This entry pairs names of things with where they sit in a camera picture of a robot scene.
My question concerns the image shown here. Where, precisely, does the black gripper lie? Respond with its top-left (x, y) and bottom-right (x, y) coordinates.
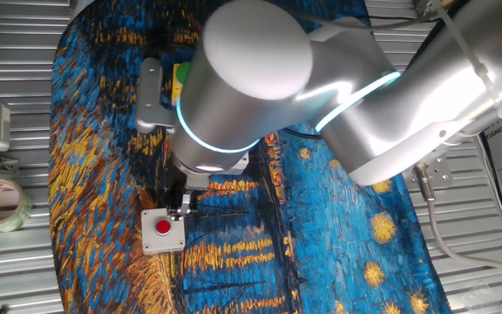
top-left (163, 165), bottom-right (199, 219)

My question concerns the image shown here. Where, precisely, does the grey box red button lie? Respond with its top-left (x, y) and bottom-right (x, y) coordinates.
top-left (140, 206), bottom-right (187, 256)

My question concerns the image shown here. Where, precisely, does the yellow box green mushroom button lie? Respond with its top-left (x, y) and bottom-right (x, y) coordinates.
top-left (171, 62), bottom-right (192, 107)

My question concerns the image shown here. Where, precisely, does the starry night painted cloth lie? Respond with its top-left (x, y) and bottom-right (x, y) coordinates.
top-left (48, 0), bottom-right (452, 314)

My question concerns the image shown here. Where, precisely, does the clear tape roll red print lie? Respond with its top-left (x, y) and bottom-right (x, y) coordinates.
top-left (0, 177), bottom-right (34, 234)

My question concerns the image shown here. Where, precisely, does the silver wrist mounting bracket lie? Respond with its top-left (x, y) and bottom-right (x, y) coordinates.
top-left (135, 56), bottom-right (177, 135)

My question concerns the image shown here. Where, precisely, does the thin black cable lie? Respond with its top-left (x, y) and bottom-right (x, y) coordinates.
top-left (282, 126), bottom-right (322, 140)

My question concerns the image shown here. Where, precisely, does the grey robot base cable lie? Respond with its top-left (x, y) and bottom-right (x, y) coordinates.
top-left (411, 164), bottom-right (502, 287)

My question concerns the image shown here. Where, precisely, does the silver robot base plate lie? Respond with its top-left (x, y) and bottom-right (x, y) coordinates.
top-left (401, 154), bottom-right (455, 191)

